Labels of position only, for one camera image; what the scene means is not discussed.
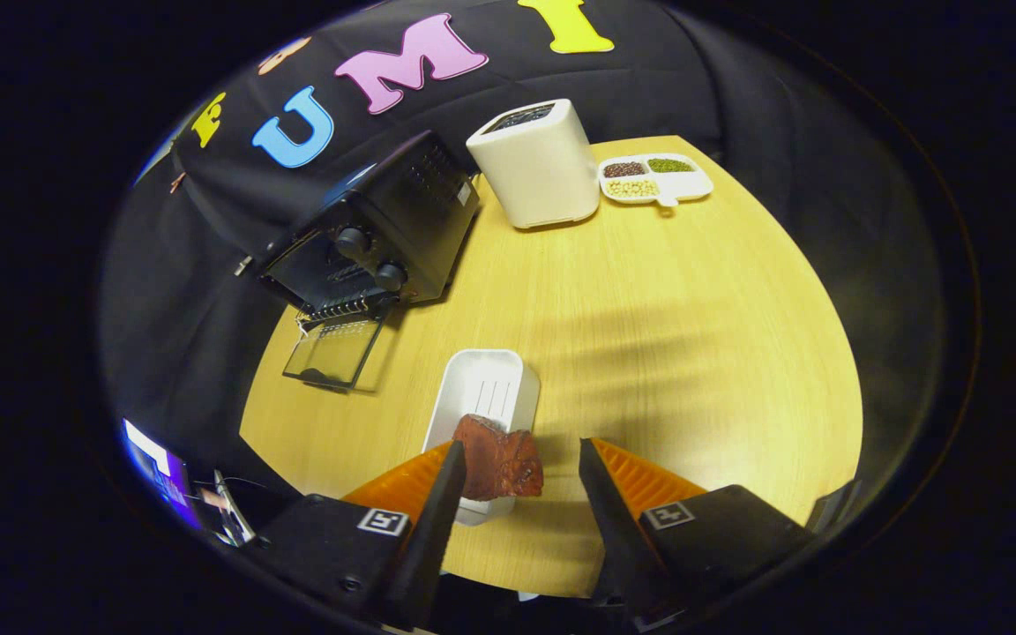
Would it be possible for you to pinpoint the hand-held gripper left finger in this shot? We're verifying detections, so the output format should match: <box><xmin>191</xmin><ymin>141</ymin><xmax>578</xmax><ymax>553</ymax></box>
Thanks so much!
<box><xmin>252</xmin><ymin>439</ymin><xmax>469</xmax><ymax>631</ymax></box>

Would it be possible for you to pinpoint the white plastic tray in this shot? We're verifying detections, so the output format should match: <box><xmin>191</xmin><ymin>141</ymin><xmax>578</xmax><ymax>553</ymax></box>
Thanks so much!
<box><xmin>422</xmin><ymin>348</ymin><xmax>542</xmax><ymax>527</ymax></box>

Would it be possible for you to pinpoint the black backdrop cloth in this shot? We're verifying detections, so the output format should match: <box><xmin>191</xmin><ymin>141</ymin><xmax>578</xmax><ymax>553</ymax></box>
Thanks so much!
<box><xmin>98</xmin><ymin>0</ymin><xmax>959</xmax><ymax>530</ymax></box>

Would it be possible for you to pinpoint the black toaster oven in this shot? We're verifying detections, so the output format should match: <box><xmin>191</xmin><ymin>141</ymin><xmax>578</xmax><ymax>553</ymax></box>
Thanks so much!
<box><xmin>257</xmin><ymin>131</ymin><xmax>482</xmax><ymax>393</ymax></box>

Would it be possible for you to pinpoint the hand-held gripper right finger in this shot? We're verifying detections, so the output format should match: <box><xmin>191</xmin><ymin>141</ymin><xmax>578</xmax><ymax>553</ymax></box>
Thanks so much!
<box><xmin>579</xmin><ymin>437</ymin><xmax>818</xmax><ymax>629</ymax></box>

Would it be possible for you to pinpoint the white divided bean dish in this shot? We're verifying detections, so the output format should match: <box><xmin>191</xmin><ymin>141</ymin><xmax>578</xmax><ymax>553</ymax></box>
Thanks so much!
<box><xmin>598</xmin><ymin>153</ymin><xmax>714</xmax><ymax>209</ymax></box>

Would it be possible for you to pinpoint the grey metal stand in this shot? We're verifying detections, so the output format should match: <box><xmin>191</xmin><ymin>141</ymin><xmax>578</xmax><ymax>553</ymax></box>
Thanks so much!
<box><xmin>213</xmin><ymin>470</ymin><xmax>258</xmax><ymax>548</ymax></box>

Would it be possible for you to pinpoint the red steak piece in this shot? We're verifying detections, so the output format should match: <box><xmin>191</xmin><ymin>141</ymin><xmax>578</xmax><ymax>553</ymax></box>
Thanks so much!
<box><xmin>452</xmin><ymin>414</ymin><xmax>545</xmax><ymax>502</ymax></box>

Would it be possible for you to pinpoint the white countertop appliance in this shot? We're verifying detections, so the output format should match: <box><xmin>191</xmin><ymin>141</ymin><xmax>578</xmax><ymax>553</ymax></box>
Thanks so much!
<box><xmin>466</xmin><ymin>99</ymin><xmax>601</xmax><ymax>230</ymax></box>

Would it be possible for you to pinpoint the lit computer screen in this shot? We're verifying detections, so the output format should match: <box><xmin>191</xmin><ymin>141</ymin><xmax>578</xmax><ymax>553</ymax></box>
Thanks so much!
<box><xmin>120</xmin><ymin>417</ymin><xmax>200</xmax><ymax>530</ymax></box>

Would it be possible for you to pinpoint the dark flat object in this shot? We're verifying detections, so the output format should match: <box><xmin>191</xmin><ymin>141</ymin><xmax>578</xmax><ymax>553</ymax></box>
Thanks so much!
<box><xmin>808</xmin><ymin>481</ymin><xmax>862</xmax><ymax>534</ymax></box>

